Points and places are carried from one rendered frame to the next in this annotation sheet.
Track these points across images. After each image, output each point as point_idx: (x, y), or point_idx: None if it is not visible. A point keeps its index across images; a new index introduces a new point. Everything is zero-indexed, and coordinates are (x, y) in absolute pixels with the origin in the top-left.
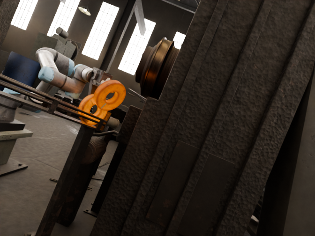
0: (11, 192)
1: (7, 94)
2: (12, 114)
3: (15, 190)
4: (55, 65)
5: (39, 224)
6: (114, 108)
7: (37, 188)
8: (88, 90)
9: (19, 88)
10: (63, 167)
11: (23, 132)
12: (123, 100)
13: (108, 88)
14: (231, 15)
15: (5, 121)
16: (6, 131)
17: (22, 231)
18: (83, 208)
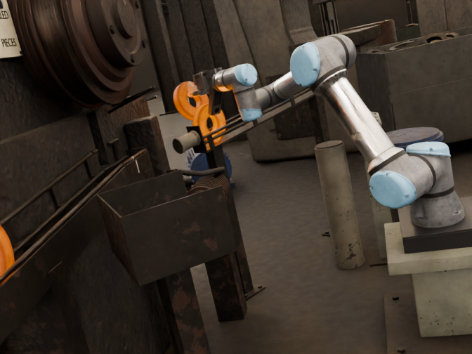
0: (335, 311)
1: (271, 113)
2: (411, 206)
3: (335, 316)
4: (284, 75)
5: (250, 274)
6: (175, 176)
7: (312, 335)
8: (221, 101)
9: (270, 107)
10: (234, 203)
11: (392, 250)
12: (175, 105)
13: None
14: None
15: (407, 214)
16: (398, 234)
17: (270, 289)
18: (209, 344)
